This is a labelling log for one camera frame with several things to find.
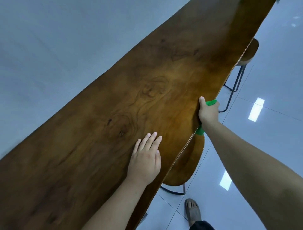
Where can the person's right forearm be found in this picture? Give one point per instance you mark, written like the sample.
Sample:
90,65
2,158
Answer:
255,170

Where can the dark grey shorts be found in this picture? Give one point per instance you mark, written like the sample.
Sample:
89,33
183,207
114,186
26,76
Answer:
202,225

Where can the brown wooden table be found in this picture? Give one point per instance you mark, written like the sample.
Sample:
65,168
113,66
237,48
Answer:
118,94

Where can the wooden stool black metal legs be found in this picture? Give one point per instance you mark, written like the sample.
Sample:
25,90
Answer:
187,161
249,53

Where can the person's right hand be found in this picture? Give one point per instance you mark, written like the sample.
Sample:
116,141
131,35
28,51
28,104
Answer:
209,113

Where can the green cloth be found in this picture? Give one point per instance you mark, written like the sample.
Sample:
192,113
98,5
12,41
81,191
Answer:
211,102

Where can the person's left forearm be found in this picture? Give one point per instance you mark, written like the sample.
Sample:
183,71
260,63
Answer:
116,208

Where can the person's left hand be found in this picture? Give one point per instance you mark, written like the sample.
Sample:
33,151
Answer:
145,163

